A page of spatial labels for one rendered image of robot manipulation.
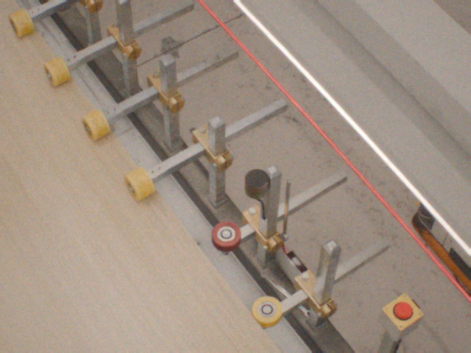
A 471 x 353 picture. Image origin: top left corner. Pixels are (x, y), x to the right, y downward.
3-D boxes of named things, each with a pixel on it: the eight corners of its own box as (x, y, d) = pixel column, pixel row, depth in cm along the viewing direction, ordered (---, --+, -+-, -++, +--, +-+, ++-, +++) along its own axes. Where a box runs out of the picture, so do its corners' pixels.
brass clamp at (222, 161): (208, 133, 277) (208, 123, 272) (235, 165, 270) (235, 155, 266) (190, 143, 275) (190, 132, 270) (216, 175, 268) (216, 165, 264)
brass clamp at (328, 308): (309, 276, 262) (310, 267, 258) (338, 311, 256) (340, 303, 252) (291, 287, 260) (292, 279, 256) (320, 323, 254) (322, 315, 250)
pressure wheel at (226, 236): (230, 236, 272) (230, 215, 262) (246, 256, 268) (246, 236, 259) (206, 250, 269) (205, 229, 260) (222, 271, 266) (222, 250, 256)
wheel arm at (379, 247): (380, 243, 268) (383, 235, 265) (388, 251, 267) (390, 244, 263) (256, 322, 254) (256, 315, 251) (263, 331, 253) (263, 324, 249)
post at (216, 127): (219, 207, 297) (218, 113, 258) (225, 215, 296) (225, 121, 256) (209, 213, 296) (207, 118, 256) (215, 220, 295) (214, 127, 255)
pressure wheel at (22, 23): (37, 32, 298) (29, 28, 304) (28, 10, 294) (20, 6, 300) (20, 40, 296) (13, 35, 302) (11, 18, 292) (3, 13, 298)
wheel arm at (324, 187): (339, 176, 281) (341, 167, 277) (346, 183, 279) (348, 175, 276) (216, 248, 267) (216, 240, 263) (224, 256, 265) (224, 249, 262)
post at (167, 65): (175, 149, 307) (169, 51, 267) (181, 156, 306) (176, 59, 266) (166, 154, 306) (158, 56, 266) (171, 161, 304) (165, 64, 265)
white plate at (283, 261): (253, 231, 284) (254, 213, 276) (304, 295, 272) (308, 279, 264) (251, 233, 284) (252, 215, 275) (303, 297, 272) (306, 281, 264)
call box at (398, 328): (399, 307, 221) (404, 292, 215) (418, 328, 218) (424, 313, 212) (377, 322, 219) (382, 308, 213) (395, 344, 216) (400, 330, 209)
